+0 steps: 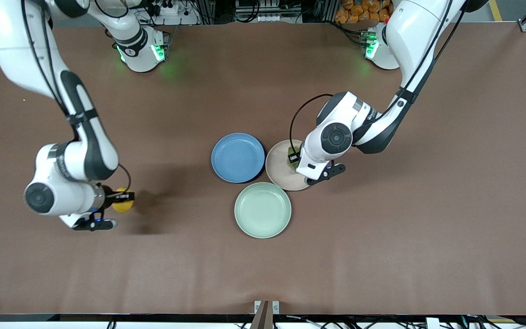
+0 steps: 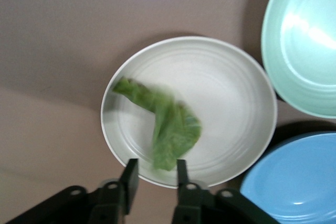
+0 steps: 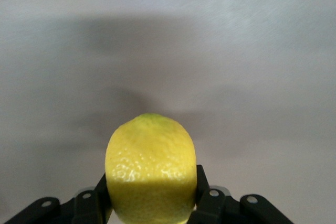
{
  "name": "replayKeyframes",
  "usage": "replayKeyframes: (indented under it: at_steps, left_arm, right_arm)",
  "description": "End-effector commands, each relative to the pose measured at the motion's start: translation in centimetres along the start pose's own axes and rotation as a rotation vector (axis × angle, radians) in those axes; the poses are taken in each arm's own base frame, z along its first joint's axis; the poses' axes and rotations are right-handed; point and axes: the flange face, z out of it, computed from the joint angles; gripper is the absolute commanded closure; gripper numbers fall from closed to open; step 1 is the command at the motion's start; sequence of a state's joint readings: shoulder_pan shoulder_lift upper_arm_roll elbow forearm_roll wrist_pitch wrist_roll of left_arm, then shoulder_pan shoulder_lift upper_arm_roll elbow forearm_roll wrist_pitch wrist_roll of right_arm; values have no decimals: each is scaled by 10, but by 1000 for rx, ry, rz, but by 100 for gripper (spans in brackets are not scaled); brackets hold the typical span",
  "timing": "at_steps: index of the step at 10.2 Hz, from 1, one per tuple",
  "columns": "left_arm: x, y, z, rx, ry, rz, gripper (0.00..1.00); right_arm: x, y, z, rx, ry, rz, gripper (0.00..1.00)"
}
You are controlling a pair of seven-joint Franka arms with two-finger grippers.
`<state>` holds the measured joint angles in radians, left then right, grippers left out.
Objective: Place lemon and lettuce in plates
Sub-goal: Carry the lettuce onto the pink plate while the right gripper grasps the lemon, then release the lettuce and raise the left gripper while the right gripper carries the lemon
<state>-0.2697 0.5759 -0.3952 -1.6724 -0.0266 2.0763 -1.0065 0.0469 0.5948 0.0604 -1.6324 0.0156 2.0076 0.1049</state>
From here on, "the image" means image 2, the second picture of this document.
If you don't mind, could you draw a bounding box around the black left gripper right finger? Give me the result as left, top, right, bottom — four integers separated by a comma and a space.
172, 159, 279, 224

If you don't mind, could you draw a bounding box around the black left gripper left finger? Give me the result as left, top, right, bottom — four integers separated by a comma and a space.
7, 158, 139, 224

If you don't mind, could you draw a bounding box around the green lettuce leaf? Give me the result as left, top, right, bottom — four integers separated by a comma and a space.
112, 76, 203, 172

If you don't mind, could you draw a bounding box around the white plate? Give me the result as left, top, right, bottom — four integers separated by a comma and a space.
100, 37, 278, 189

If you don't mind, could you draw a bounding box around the blue plate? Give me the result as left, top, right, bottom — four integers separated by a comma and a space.
240, 132, 336, 224

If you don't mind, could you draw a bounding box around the mint green plate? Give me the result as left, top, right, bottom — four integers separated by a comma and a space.
261, 0, 336, 119

